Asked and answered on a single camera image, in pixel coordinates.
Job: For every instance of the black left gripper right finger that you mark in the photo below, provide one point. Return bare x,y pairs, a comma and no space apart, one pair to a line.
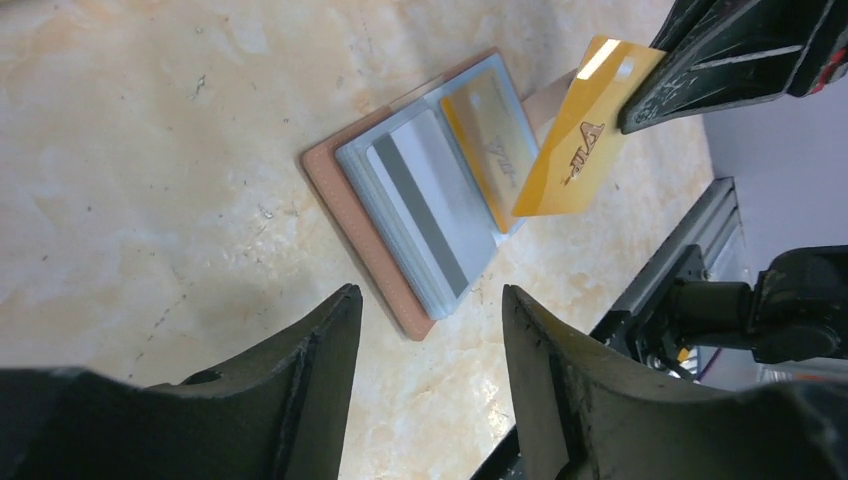
585,411

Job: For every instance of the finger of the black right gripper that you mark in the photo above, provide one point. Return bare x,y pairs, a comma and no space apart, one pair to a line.
729,54

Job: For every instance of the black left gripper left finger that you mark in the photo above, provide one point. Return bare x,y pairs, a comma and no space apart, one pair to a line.
278,410

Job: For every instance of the tan leather card holder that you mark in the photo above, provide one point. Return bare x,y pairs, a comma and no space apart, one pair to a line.
360,206

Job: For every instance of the white card with stripe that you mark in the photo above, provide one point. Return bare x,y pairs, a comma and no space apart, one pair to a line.
435,205

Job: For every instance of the gold VIP credit card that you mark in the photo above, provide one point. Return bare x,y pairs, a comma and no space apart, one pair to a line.
490,125

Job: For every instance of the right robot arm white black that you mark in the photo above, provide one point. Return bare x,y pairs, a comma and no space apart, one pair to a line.
796,310

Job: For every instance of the aluminium frame rail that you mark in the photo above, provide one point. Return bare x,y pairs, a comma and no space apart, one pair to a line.
703,247

